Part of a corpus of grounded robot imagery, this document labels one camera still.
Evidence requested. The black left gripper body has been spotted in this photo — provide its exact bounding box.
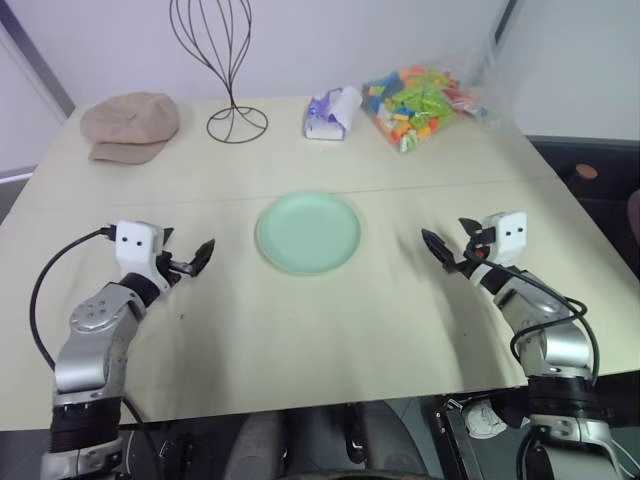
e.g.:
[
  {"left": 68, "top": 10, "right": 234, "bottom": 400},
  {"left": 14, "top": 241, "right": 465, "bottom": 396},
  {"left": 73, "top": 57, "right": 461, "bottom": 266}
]
[{"left": 157, "top": 248, "right": 184, "bottom": 289}]

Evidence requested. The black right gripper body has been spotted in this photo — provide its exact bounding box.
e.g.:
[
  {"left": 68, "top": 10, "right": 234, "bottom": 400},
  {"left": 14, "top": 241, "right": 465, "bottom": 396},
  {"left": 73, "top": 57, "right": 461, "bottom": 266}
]
[{"left": 451, "top": 226, "right": 497, "bottom": 277}]

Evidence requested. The mint green round plate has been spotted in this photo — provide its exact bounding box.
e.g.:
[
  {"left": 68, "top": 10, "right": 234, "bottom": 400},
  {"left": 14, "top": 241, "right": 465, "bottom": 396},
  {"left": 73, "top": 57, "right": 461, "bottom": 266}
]
[{"left": 255, "top": 189, "right": 363, "bottom": 277}]

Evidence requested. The beige newsboy cap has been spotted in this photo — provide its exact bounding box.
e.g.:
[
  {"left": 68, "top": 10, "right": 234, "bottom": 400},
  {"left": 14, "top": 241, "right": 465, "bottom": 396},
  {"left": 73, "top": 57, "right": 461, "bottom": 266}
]
[{"left": 80, "top": 91, "right": 182, "bottom": 166}]

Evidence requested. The black seat beside table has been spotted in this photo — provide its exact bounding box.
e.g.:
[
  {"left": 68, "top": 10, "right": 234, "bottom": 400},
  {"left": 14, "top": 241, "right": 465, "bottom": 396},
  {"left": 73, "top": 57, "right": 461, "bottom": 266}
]
[{"left": 524, "top": 133, "right": 640, "bottom": 282}]

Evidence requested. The clear bag of colourful blocks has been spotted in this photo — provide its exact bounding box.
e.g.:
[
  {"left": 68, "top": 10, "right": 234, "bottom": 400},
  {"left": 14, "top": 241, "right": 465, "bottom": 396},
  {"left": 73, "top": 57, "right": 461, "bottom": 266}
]
[{"left": 360, "top": 40, "right": 502, "bottom": 156}]

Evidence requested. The purple chair edge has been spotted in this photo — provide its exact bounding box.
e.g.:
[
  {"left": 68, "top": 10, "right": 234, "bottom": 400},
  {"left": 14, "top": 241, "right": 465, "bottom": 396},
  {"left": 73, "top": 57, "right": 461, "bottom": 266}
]
[{"left": 625, "top": 188, "right": 640, "bottom": 281}]

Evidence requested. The white crumpled object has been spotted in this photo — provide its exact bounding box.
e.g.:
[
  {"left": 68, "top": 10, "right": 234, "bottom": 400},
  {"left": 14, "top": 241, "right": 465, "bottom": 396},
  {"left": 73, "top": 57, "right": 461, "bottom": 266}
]
[{"left": 466, "top": 400, "right": 507, "bottom": 438}]

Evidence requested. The purple white tissue pack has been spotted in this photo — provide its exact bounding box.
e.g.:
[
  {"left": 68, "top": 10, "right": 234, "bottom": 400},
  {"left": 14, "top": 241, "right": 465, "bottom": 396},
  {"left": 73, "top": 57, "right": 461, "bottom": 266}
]
[{"left": 302, "top": 85, "right": 364, "bottom": 142}]

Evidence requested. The grey rounded shape under table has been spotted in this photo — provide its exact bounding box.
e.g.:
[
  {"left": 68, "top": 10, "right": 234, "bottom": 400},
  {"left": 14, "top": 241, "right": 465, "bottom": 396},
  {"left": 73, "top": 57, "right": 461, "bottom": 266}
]
[
  {"left": 358, "top": 399, "right": 424, "bottom": 477},
  {"left": 233, "top": 410, "right": 283, "bottom": 480}
]

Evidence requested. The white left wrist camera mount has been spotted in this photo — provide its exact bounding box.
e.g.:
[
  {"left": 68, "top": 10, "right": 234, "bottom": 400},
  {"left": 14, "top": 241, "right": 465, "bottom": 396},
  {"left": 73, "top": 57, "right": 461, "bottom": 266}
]
[{"left": 113, "top": 217, "right": 170, "bottom": 292}]

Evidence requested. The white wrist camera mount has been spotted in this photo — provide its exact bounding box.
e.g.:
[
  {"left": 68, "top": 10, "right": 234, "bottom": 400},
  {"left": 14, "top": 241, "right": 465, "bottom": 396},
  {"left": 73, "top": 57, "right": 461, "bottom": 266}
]
[
  {"left": 113, "top": 217, "right": 170, "bottom": 292},
  {"left": 481, "top": 210, "right": 529, "bottom": 267}
]

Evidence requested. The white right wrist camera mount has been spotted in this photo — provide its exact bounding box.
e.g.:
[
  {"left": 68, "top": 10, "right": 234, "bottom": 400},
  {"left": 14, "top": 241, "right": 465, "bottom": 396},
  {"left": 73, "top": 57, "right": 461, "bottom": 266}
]
[{"left": 481, "top": 210, "right": 529, "bottom": 267}]

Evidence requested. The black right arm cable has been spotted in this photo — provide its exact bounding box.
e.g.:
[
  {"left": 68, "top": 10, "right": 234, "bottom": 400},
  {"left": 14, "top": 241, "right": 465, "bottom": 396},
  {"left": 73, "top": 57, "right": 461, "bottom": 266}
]
[{"left": 474, "top": 258, "right": 601, "bottom": 387}]

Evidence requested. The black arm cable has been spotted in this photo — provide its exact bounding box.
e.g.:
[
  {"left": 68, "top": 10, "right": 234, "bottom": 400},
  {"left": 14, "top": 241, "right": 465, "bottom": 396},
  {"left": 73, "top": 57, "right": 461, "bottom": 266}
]
[
  {"left": 474, "top": 258, "right": 601, "bottom": 387},
  {"left": 28, "top": 226, "right": 119, "bottom": 374}
]

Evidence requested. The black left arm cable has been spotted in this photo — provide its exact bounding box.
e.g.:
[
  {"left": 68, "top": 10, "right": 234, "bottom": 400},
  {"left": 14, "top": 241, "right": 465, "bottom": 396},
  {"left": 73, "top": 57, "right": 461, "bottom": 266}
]
[{"left": 28, "top": 226, "right": 119, "bottom": 374}]

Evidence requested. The dark wire hat stand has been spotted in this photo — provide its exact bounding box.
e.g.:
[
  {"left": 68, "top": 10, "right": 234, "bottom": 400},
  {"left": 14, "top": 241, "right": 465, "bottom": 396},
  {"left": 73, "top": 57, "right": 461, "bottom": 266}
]
[{"left": 168, "top": 0, "right": 271, "bottom": 145}]

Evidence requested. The black frame under table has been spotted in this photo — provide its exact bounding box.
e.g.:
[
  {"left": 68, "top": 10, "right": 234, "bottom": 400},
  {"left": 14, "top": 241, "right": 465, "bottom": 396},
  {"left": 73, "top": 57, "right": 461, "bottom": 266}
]
[{"left": 433, "top": 393, "right": 532, "bottom": 480}]

